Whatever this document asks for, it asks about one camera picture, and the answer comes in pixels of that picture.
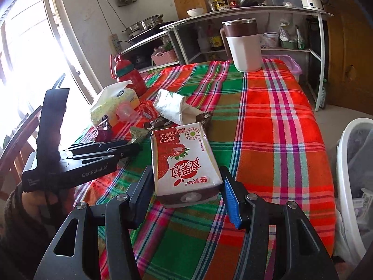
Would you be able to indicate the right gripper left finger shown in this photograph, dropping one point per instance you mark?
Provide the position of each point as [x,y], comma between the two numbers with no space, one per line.
[74,253]

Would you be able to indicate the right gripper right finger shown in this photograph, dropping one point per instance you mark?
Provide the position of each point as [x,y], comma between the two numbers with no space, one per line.
[299,253]

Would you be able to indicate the red strawberry milk carton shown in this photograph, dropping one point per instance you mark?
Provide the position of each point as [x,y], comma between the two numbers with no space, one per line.
[184,167]

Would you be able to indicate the white trash bin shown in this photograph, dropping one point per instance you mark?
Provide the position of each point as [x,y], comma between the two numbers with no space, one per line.
[354,191]

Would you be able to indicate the metal kitchen shelf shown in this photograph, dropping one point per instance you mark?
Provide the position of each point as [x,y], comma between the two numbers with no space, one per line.
[262,14]

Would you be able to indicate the person's left hand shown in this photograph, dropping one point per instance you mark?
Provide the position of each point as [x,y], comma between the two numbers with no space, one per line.
[33,201]

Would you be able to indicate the purple snack packet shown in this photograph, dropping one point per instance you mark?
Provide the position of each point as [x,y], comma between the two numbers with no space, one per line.
[104,131]

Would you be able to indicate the yellow tissue pack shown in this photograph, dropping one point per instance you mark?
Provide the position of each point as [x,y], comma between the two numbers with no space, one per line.
[109,99]

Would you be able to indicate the clear plastic jelly cup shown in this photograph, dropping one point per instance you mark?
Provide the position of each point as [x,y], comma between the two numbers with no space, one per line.
[125,113]

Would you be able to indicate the brown chocolate wrapper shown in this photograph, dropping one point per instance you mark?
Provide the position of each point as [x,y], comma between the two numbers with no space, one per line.
[157,123]

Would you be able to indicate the red kids water bottle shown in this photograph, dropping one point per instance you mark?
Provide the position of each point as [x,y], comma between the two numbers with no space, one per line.
[123,70]

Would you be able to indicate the crumpled white paper bag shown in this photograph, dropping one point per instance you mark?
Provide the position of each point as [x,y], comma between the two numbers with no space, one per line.
[173,107]

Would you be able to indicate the white power strip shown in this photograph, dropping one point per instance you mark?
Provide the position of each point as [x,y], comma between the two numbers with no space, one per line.
[115,43]

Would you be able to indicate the plaid tablecloth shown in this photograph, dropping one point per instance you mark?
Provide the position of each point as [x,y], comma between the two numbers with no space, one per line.
[264,131]

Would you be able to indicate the low white side shelf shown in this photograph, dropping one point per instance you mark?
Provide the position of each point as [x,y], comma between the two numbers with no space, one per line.
[140,52]

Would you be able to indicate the pink plastic basket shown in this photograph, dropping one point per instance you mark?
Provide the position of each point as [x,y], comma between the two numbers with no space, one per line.
[164,57]

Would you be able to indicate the steel pot with lid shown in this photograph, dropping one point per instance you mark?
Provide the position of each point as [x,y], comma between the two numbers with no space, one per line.
[142,26]

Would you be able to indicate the wooden door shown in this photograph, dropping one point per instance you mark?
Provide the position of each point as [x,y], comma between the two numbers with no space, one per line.
[350,56]

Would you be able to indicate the pink lidded storage box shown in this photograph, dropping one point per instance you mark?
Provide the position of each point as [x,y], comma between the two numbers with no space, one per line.
[292,65]

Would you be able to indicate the white ceramic bowl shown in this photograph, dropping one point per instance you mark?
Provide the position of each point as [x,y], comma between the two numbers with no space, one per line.
[195,12]

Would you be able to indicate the white brown lidded mug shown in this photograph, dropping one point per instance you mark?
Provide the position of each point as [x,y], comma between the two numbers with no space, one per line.
[241,40]

